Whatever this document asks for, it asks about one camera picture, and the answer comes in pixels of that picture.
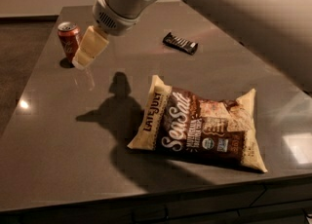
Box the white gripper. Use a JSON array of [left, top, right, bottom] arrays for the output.
[[72, 0, 143, 70]]

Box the red coke can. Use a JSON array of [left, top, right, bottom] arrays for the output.
[[58, 21, 81, 62]]

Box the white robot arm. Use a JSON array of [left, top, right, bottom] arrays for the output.
[[73, 0, 312, 93]]

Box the brown chip bag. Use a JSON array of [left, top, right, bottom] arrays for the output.
[[128, 75, 267, 172]]

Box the black candy bar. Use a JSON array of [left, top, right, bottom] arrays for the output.
[[163, 32, 198, 56]]

